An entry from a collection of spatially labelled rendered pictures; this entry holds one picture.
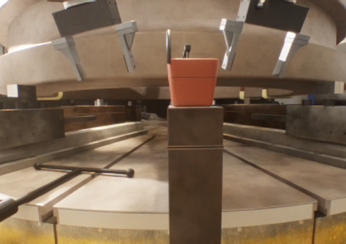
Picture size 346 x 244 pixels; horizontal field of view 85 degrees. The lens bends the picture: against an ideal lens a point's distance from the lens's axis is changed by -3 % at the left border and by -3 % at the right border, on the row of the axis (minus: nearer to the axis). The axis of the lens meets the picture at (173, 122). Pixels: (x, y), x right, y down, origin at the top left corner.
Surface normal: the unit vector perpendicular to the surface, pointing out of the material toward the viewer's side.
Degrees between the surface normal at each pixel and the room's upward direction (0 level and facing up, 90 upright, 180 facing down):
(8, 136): 90
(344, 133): 90
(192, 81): 97
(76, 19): 114
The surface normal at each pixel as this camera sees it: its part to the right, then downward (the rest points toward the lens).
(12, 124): 0.93, 0.02
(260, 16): 0.08, 0.48
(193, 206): 0.02, 0.09
